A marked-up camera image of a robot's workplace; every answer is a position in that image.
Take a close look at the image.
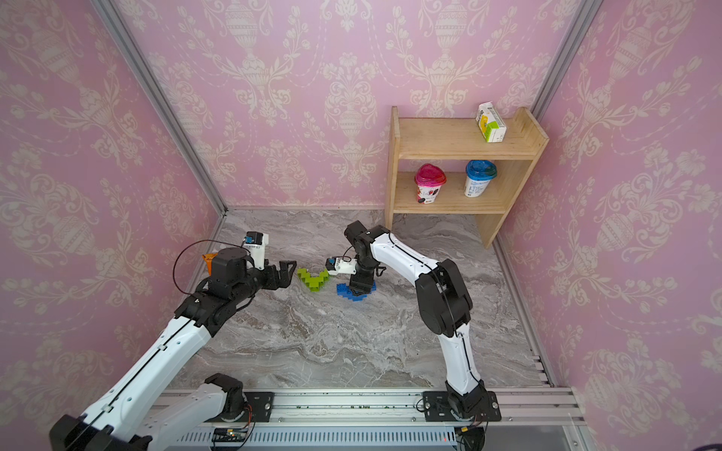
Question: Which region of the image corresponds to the blue lid yogurt cup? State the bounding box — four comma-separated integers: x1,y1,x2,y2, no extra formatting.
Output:
464,160,498,198

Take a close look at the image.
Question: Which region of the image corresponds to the orange snack bag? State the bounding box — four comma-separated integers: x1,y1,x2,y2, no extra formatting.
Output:
202,253,217,275

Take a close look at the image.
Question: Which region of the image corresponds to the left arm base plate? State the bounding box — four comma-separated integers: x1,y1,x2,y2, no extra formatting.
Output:
193,391,276,424

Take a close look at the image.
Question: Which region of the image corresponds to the green 2x4 lego brick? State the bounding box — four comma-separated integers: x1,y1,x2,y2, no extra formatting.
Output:
296,268,330,292

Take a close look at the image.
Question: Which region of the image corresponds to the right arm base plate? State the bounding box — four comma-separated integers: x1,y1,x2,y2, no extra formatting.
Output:
419,391,502,423

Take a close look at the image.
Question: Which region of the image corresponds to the blue lego brick assembly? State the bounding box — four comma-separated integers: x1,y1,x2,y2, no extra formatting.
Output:
337,282,376,302

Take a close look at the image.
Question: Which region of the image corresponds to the pink lid yogurt cup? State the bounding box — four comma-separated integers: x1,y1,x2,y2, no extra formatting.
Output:
414,163,447,205

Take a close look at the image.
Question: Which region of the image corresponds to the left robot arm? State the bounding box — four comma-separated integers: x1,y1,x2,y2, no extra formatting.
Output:
49,245,297,450

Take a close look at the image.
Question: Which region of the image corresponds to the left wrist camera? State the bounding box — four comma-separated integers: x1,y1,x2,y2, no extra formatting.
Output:
244,231,269,271

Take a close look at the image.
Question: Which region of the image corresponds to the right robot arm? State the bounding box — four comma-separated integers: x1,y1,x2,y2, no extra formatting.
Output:
342,221,494,421

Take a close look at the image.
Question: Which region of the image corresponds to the aluminium front rail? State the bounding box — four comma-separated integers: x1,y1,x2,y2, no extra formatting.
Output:
149,388,594,450

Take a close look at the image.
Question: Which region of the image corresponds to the white green carton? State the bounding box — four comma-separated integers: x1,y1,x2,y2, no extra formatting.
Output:
476,101,508,143

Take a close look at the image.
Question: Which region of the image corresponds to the wooden shelf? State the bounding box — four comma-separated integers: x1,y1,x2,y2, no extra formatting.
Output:
385,106,549,247

